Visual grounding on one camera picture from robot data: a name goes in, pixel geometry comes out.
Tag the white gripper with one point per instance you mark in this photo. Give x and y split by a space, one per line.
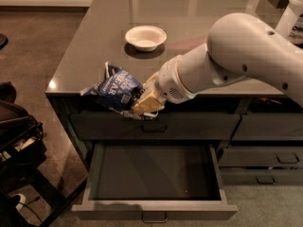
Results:
170 79

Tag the blue chip bag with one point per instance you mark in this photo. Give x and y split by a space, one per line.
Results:
118 92

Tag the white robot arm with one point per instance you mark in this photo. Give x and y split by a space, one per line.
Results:
238 46

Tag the closed top drawer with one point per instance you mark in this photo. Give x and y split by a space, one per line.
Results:
172 126

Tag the open middle drawer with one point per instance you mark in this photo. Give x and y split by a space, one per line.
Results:
154 183

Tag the right top drawer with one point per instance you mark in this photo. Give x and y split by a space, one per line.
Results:
270 127

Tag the right middle drawer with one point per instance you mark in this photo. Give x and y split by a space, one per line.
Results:
261 156

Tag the right bottom drawer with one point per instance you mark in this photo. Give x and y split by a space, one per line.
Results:
262 176

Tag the white paper bowl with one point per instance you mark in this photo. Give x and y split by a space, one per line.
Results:
145 38

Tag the dark counter cabinet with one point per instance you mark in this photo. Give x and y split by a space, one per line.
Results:
101 38

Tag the white plastic container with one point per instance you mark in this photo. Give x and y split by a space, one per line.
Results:
290 25

